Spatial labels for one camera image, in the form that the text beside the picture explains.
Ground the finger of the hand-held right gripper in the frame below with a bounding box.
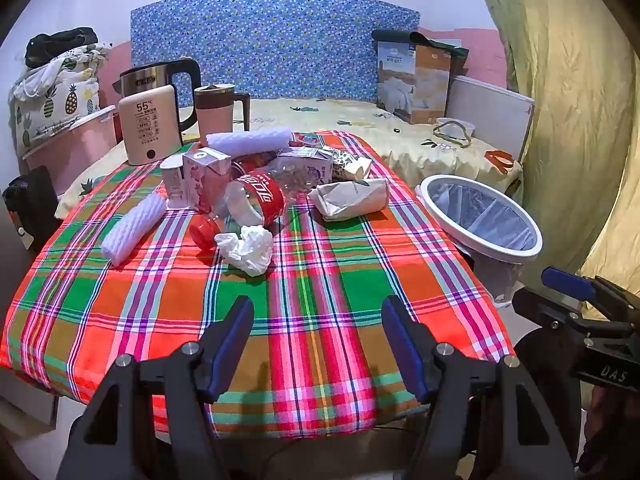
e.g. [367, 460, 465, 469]
[541, 266, 640, 321]
[511, 286, 633, 343]

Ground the pineapple print bag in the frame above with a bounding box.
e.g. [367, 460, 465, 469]
[10, 42, 113, 151]

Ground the olive strap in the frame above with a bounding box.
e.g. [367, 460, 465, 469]
[432, 119, 475, 150]

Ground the patterned paper cup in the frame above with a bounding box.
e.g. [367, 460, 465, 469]
[327, 146, 373, 182]

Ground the beige water dispenser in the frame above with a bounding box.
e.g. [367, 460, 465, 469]
[118, 85, 183, 167]

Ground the white foam fruit net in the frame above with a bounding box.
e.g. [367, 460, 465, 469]
[206, 127, 293, 156]
[101, 194, 167, 267]

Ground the blue floral headboard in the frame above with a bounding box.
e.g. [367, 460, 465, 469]
[130, 0, 421, 106]

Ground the yellow green curtain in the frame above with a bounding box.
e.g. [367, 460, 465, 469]
[470, 0, 640, 321]

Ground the pink storage box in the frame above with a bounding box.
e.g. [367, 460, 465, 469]
[20, 106, 123, 196]

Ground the small white drink cup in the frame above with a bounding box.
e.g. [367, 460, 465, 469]
[160, 155, 188, 209]

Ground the clear bin liner bag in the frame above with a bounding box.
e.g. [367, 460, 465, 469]
[425, 180, 537, 301]

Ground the white trash bin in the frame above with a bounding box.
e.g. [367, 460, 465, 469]
[415, 174, 544, 303]

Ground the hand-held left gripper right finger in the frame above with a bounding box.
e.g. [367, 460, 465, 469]
[381, 294, 576, 480]

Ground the black backpack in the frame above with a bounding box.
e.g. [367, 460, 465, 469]
[2, 165, 63, 256]

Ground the clear bottle with red label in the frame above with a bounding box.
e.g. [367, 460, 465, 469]
[189, 157, 321, 252]

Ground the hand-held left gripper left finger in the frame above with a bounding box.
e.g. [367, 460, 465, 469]
[56, 295, 256, 480]

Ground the plaid tablecloth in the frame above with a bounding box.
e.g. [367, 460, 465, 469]
[0, 130, 516, 441]

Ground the orange strap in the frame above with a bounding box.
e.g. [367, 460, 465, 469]
[484, 150, 516, 175]

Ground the paper bag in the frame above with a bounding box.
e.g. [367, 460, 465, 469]
[307, 178, 391, 222]

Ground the black bag on pineapple bag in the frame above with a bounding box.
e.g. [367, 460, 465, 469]
[25, 27, 98, 68]

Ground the white board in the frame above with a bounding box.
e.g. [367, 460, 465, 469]
[445, 76, 536, 161]

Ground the white tissue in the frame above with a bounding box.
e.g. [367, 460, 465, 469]
[215, 225, 275, 277]

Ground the dark green bag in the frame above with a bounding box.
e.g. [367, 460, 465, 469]
[371, 29, 470, 78]

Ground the quilt packaging box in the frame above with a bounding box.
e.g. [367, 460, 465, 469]
[376, 40, 453, 125]

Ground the pink mug with black handle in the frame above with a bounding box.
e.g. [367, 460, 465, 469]
[194, 83, 251, 143]

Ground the pink drink carton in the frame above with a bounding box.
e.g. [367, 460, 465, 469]
[182, 147, 233, 213]

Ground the steel electric kettle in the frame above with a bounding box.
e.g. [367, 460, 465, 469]
[119, 57, 202, 133]

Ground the blue white carton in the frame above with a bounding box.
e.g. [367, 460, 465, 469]
[277, 147, 335, 186]

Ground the yellow printed bedsheet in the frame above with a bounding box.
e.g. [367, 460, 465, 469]
[55, 97, 525, 221]

